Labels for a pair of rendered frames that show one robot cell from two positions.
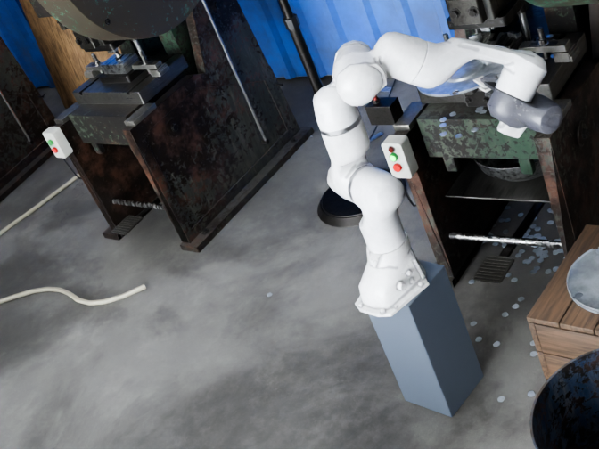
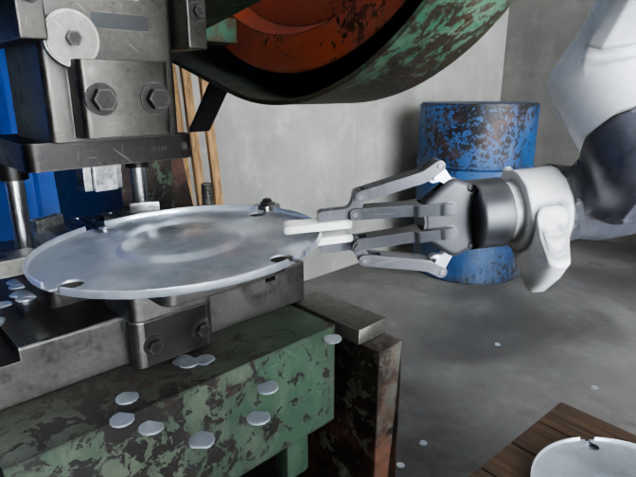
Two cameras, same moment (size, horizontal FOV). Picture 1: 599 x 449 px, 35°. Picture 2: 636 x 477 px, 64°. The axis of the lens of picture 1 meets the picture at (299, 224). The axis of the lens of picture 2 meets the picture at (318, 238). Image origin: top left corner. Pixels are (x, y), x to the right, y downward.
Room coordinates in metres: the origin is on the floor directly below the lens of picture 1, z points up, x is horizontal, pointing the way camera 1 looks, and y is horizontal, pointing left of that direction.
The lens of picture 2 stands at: (2.34, -0.12, 0.95)
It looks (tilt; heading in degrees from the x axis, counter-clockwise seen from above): 16 degrees down; 269
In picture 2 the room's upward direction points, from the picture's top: straight up
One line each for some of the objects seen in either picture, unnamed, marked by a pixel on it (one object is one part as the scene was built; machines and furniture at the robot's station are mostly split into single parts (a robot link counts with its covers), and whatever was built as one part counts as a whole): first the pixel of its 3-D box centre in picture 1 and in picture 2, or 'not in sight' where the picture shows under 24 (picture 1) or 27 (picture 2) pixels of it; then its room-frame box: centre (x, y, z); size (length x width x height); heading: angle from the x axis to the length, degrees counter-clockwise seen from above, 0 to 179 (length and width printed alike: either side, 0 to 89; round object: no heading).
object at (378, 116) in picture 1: (389, 124); not in sight; (2.68, -0.40, 0.62); 0.10 x 0.06 x 0.20; 43
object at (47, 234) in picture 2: (494, 45); (106, 236); (2.61, -0.78, 0.76); 0.15 x 0.09 x 0.05; 43
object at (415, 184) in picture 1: (462, 105); not in sight; (2.90, -0.70, 0.45); 0.92 x 0.12 x 0.90; 133
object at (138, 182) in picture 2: (523, 20); (138, 185); (2.59, -0.88, 0.81); 0.02 x 0.02 x 0.14
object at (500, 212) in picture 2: not in sight; (462, 215); (2.17, -0.65, 0.81); 0.09 x 0.07 x 0.08; 5
